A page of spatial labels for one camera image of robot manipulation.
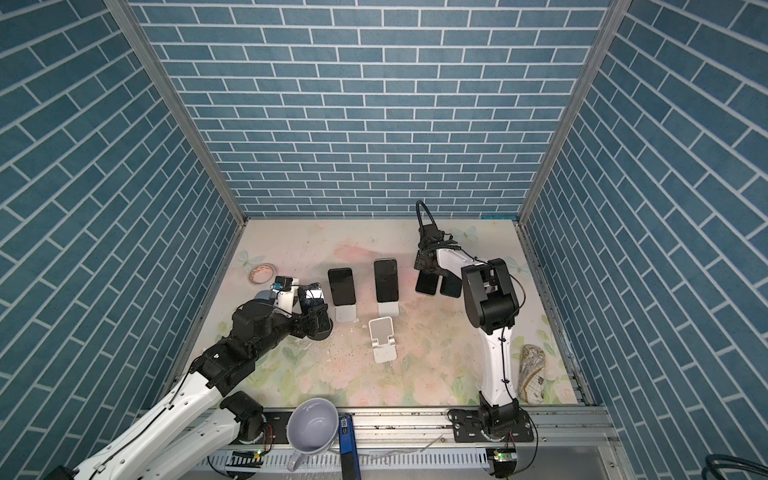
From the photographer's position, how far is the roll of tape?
3.41ft

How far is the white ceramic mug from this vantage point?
0.71m

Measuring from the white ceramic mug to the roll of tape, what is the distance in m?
0.47
